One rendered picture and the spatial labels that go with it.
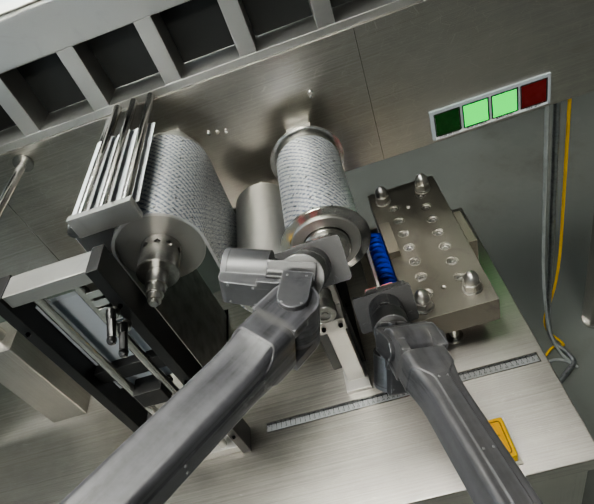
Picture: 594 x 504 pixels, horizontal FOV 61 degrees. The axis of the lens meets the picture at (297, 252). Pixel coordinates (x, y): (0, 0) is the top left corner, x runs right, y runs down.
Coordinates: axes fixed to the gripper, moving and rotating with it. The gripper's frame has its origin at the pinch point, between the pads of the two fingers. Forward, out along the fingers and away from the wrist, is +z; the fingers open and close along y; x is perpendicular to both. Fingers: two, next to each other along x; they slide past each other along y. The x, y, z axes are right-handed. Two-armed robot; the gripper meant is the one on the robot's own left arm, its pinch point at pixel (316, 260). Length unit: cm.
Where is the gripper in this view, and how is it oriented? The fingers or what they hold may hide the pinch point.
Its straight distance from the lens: 79.8
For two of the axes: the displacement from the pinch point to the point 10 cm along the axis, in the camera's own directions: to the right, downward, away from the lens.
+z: 1.4, -0.9, 9.9
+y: 9.4, -3.0, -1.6
